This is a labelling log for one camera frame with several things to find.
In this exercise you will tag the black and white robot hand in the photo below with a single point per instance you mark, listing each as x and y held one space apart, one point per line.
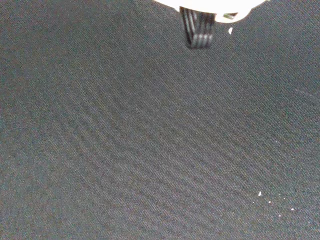
200 35

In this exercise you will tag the black bench cloth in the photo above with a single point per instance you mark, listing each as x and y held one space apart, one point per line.
150 137

